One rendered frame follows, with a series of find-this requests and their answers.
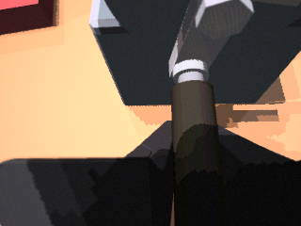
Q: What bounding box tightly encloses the red rectangular block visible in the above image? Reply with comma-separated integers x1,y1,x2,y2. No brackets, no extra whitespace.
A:
0,0,55,35

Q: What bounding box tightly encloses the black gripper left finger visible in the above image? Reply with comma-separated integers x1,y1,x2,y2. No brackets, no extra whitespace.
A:
0,121,174,226

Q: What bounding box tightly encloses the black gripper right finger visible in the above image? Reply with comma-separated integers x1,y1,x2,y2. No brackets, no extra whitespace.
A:
217,124,301,226

